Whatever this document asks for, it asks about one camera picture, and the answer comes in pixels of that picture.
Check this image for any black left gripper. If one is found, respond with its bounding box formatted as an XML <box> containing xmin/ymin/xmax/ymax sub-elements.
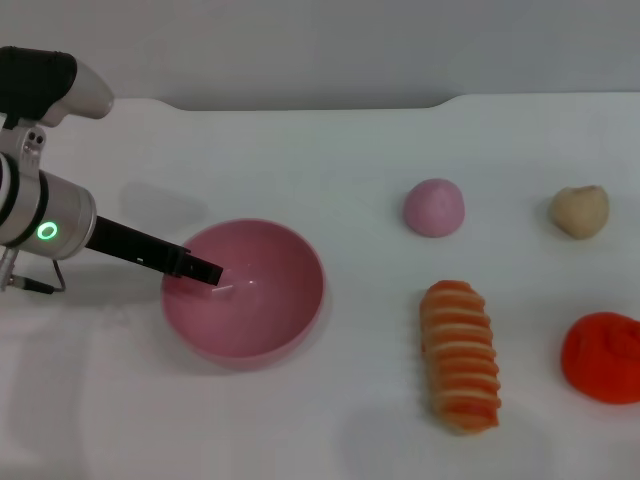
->
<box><xmin>87</xmin><ymin>215</ymin><xmax>224</xmax><ymax>287</ymax></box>

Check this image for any pink plastic bowl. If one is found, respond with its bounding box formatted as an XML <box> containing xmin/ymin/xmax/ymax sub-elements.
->
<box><xmin>160</xmin><ymin>217</ymin><xmax>327</xmax><ymax>372</ymax></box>

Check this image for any long orange striped bread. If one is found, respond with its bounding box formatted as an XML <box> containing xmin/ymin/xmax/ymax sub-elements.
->
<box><xmin>419</xmin><ymin>279</ymin><xmax>502</xmax><ymax>437</ymax></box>

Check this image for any round pink bun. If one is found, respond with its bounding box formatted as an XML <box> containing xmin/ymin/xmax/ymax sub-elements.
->
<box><xmin>402</xmin><ymin>178</ymin><xmax>467</xmax><ymax>238</ymax></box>

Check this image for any beige knotted bun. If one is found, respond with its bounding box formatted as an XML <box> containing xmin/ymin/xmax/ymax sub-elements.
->
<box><xmin>548</xmin><ymin>184</ymin><xmax>611</xmax><ymax>241</ymax></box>

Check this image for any red-orange lumpy fruit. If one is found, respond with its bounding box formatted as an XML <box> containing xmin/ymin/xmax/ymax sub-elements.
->
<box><xmin>560</xmin><ymin>311</ymin><xmax>640</xmax><ymax>405</ymax></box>

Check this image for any left wrist cable with plug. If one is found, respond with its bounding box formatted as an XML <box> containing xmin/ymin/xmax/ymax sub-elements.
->
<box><xmin>0</xmin><ymin>248</ymin><xmax>67</xmax><ymax>294</ymax></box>

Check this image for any left wrist camera housing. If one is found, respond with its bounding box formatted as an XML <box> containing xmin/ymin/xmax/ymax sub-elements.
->
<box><xmin>0</xmin><ymin>46</ymin><xmax>116</xmax><ymax>132</ymax></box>

